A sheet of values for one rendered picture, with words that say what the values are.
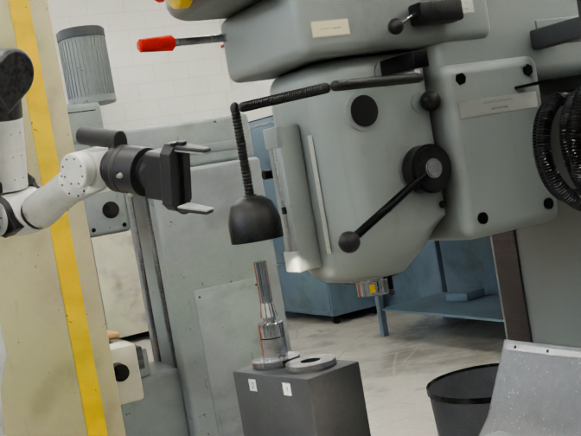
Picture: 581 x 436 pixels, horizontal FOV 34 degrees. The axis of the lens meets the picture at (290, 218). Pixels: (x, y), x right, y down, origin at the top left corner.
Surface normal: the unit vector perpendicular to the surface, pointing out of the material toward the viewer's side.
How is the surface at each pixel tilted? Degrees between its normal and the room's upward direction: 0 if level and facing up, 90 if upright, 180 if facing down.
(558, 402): 63
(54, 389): 90
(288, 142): 90
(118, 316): 90
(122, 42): 90
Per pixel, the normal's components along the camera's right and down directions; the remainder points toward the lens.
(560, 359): -0.85, -0.30
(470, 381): 0.15, -0.04
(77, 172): -0.54, 0.25
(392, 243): 0.50, 0.43
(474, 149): 0.47, -0.04
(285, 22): -0.86, 0.17
